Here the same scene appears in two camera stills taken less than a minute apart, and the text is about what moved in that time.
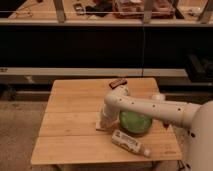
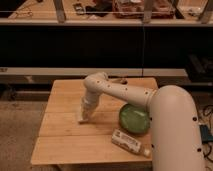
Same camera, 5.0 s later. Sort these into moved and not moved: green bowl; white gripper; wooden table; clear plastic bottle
Moved: white gripper
Not moved: wooden table; green bowl; clear plastic bottle
